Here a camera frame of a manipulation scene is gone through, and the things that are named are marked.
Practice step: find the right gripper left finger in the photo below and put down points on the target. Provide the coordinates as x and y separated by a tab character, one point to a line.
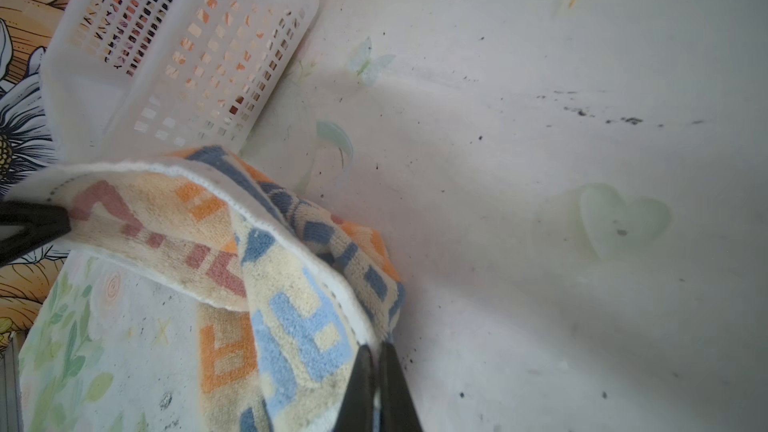
356	413

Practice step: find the multicolour striped letter towel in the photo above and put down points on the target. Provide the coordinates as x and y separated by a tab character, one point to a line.
200	295

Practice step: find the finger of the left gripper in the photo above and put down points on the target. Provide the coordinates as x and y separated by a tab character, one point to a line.
32	226

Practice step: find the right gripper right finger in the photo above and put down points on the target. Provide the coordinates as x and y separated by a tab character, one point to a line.
398	412

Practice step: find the white plastic basket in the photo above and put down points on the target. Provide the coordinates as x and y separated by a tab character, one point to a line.
124	79

